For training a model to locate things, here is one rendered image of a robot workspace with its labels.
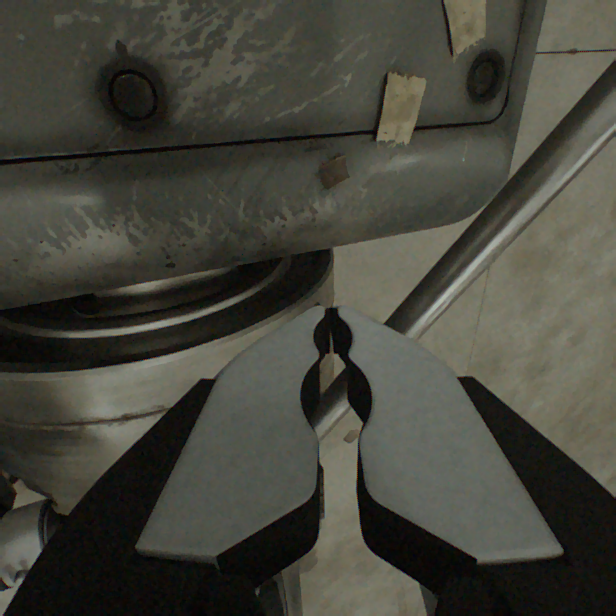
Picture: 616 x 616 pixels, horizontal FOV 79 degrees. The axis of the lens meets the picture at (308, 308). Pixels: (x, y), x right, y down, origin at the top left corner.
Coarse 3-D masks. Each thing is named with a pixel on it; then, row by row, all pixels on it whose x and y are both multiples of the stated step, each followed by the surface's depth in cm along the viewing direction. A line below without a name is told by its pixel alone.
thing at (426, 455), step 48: (336, 336) 12; (384, 336) 10; (384, 384) 8; (432, 384) 8; (384, 432) 7; (432, 432) 7; (480, 432) 7; (384, 480) 6; (432, 480) 6; (480, 480) 6; (384, 528) 6; (432, 528) 6; (480, 528) 6; (528, 528) 6; (432, 576) 6
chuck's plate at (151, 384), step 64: (320, 256) 32; (0, 320) 24; (64, 320) 23; (128, 320) 23; (192, 320) 24; (256, 320) 23; (0, 384) 19; (64, 384) 19; (128, 384) 20; (192, 384) 21
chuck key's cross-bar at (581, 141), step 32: (608, 96) 8; (576, 128) 9; (608, 128) 9; (544, 160) 9; (576, 160) 9; (512, 192) 10; (544, 192) 9; (480, 224) 10; (512, 224) 10; (448, 256) 11; (480, 256) 10; (416, 288) 12; (448, 288) 11; (416, 320) 12; (320, 416) 14
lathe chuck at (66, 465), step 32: (320, 384) 31; (160, 416) 21; (0, 448) 23; (32, 448) 22; (64, 448) 21; (96, 448) 21; (128, 448) 22; (32, 480) 24; (64, 480) 23; (96, 480) 23; (64, 512) 25
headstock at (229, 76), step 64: (0, 0) 11; (64, 0) 11; (128, 0) 12; (192, 0) 12; (256, 0) 13; (320, 0) 14; (384, 0) 14; (512, 0) 16; (0, 64) 11; (64, 64) 12; (128, 64) 12; (192, 64) 13; (256, 64) 14; (320, 64) 14; (384, 64) 15; (448, 64) 17; (512, 64) 18; (0, 128) 12; (64, 128) 12; (128, 128) 13; (192, 128) 14; (256, 128) 15; (320, 128) 16; (448, 128) 18; (512, 128) 20; (0, 192) 12; (64, 192) 13; (128, 192) 14; (192, 192) 15; (256, 192) 16; (320, 192) 17; (384, 192) 19; (448, 192) 20; (0, 256) 14; (64, 256) 15; (128, 256) 16; (192, 256) 17; (256, 256) 20
